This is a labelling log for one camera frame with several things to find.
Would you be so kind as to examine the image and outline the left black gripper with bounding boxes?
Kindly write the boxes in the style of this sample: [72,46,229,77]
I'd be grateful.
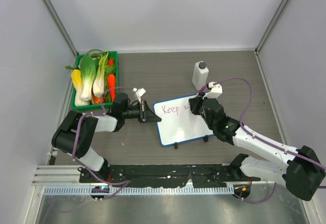
[122,100,161,123]

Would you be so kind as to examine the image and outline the white marker pink cap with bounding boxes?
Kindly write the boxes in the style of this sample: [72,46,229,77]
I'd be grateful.
[194,86,206,100]

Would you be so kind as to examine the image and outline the blue framed whiteboard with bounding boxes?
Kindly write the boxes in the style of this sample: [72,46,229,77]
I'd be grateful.
[153,94,213,146]

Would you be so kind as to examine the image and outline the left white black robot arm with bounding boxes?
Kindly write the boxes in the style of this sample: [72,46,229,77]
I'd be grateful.
[51,93,161,183]

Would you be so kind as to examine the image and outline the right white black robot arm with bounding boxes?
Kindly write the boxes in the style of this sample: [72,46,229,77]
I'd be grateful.
[189,93,325,201]

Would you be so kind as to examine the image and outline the white bottle grey cap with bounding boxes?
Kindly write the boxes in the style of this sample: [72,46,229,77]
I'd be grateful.
[192,61,209,91]

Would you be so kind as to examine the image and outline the green plastic basket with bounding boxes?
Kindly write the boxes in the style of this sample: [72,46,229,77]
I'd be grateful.
[66,49,119,111]

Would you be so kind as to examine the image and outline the orange carrot toy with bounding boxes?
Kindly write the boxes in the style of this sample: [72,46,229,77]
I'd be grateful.
[107,74,116,99]

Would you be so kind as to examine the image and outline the pale green celery toy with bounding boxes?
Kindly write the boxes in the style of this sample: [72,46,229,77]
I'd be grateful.
[93,52,108,98]

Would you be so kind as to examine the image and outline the small red strawberry toy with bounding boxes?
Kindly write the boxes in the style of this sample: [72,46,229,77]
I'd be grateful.
[108,59,115,66]

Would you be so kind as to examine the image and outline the green bok choy toy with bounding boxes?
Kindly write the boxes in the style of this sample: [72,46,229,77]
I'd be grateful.
[79,55,96,101]

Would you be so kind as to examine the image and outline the yellow cabbage toy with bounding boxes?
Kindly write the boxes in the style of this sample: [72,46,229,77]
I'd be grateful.
[71,69,83,92]

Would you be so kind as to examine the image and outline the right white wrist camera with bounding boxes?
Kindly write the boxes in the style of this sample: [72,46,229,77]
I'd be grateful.
[204,81,223,99]

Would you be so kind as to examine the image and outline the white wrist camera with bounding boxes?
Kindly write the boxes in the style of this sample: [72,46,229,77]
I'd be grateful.
[132,88,146,103]
[204,81,223,99]

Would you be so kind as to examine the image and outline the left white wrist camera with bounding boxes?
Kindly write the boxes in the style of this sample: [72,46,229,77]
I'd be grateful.
[132,88,146,103]

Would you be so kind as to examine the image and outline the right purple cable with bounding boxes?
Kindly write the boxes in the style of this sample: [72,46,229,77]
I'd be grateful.
[215,77,326,205]

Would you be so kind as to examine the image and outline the purple cable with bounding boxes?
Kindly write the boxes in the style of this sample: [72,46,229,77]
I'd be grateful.
[72,86,135,201]
[215,77,326,205]

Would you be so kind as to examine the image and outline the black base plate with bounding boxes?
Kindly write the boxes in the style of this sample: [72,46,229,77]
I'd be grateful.
[78,163,255,188]

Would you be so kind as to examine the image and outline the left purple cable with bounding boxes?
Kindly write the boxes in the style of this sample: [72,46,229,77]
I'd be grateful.
[72,86,135,201]

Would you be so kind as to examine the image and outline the aluminium frame rail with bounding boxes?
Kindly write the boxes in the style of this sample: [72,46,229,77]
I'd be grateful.
[33,160,283,185]

